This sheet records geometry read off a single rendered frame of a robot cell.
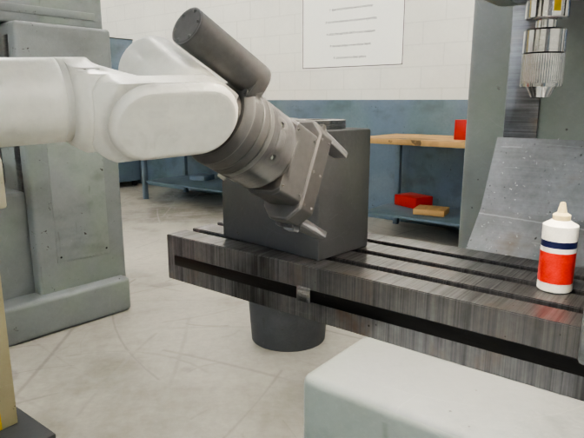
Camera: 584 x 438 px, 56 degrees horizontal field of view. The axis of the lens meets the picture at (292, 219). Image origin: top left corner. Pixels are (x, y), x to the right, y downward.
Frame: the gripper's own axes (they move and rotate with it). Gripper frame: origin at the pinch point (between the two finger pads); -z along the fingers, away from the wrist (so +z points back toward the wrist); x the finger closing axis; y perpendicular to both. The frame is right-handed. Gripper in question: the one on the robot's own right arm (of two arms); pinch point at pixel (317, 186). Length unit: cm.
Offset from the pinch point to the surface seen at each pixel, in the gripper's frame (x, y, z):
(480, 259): -0.3, -11.0, -28.3
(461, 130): 166, 135, -338
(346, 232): -1.3, 5.8, -17.4
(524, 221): 11.5, -10.8, -46.7
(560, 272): -2.4, -24.1, -19.0
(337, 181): 4.8, 5.7, -11.7
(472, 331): -12.0, -17.1, -13.4
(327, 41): 272, 304, -345
